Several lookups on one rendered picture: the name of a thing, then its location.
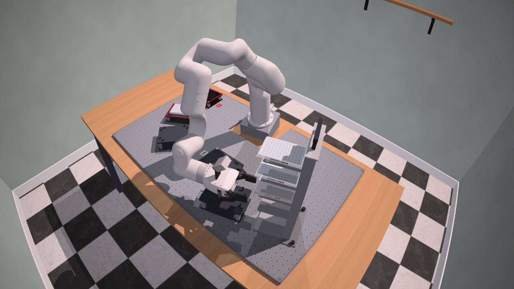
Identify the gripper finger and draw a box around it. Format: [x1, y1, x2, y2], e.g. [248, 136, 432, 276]
[217, 189, 247, 203]
[232, 165, 257, 183]

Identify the white microplate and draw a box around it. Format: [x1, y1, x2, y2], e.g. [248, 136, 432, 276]
[169, 104, 187, 116]
[256, 136, 307, 169]

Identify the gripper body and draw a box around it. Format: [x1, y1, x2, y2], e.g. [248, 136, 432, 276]
[203, 165, 239, 196]

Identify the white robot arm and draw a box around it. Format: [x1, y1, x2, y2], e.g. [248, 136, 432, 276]
[172, 38, 285, 184]

